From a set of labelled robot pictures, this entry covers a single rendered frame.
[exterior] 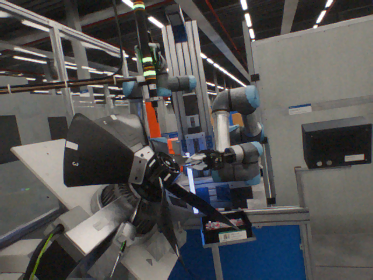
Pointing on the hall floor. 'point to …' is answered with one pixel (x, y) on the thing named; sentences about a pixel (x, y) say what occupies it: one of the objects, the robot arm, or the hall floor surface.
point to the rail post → (308, 251)
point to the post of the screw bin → (217, 263)
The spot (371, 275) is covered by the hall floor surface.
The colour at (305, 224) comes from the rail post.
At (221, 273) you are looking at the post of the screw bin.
